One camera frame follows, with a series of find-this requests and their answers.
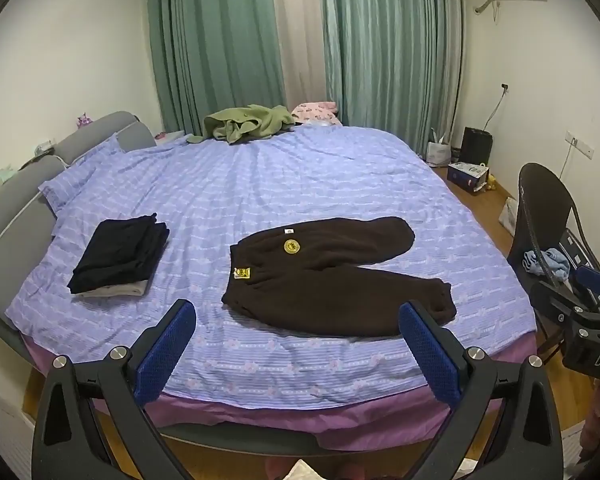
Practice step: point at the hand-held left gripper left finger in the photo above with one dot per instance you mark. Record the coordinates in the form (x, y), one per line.
(165, 355)

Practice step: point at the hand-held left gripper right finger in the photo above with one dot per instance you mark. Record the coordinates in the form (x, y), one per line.
(430, 355)

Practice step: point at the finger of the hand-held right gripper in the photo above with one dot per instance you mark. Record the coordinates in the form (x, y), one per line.
(597, 282)
(552, 300)

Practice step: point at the brown fleece pants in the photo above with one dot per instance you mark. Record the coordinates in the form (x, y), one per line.
(330, 280)

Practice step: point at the light blue cloth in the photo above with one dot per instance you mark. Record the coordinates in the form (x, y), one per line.
(555, 260)

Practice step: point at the folded beige garment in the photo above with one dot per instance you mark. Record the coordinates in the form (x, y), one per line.
(122, 290)

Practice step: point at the white plastic bag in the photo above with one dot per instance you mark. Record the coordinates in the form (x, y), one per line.
(509, 215)

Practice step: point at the black chair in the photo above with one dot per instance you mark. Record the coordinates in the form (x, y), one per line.
(540, 200)

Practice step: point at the folded black clothes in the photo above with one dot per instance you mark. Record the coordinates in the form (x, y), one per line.
(115, 255)

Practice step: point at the purple bed skirt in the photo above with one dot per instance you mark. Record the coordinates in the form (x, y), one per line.
(260, 415)

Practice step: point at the yellow toy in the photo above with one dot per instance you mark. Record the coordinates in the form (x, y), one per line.
(492, 183)

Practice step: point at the blue and white box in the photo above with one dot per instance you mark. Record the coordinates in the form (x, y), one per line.
(467, 177)

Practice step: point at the black floor appliance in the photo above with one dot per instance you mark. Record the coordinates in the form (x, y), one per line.
(477, 147)

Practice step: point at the purple striped bed sheet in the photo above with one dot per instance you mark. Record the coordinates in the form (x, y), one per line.
(230, 185)

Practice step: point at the purple striped pillow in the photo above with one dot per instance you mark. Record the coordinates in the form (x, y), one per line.
(80, 175)

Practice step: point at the grey padded headboard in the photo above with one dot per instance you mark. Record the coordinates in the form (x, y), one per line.
(10, 225)

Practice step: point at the olive green garment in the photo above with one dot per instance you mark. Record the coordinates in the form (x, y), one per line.
(240, 122)

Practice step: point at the pink toy figure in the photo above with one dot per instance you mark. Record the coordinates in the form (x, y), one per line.
(86, 121)

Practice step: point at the pink printed cloth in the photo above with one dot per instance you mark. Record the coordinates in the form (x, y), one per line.
(315, 109)

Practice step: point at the green curtain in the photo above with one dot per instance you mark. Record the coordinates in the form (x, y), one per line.
(215, 35)
(390, 45)

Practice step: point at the beige sheer curtain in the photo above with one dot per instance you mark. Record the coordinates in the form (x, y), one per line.
(300, 35)

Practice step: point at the dark bed frame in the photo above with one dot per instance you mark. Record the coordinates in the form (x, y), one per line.
(240, 440)

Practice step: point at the white wall power strip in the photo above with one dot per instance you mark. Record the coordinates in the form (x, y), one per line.
(580, 142)

